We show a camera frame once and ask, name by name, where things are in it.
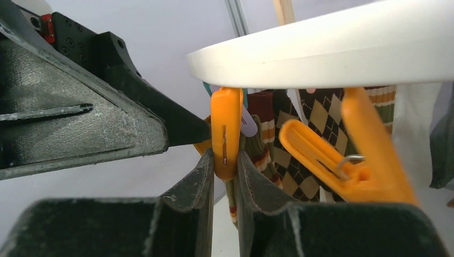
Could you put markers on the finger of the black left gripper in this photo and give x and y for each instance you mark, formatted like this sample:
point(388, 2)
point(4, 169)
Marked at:
point(183, 127)

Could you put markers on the brown striped hanging sock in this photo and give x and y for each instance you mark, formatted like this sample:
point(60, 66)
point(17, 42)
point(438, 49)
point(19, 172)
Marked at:
point(383, 99)

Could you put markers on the wooden drying rack frame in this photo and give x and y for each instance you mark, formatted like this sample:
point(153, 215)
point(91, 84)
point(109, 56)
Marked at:
point(284, 12)

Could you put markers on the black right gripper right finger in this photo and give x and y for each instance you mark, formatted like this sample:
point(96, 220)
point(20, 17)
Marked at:
point(264, 224)

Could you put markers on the orange clothespin clip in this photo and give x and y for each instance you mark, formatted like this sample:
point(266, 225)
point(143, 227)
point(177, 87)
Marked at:
point(376, 173)
point(226, 110)

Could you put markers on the white round clip hanger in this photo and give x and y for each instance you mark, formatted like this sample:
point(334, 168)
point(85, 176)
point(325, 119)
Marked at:
point(381, 43)

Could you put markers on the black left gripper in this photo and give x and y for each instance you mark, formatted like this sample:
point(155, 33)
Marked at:
point(51, 120)

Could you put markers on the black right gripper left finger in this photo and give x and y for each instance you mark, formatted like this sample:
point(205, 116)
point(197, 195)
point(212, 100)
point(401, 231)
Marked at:
point(184, 213)

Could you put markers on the argyle brown hanging sock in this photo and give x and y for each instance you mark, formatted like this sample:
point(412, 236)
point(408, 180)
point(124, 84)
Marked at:
point(307, 154)

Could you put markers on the grey hanging sock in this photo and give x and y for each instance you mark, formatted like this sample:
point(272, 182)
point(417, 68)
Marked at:
point(441, 147)

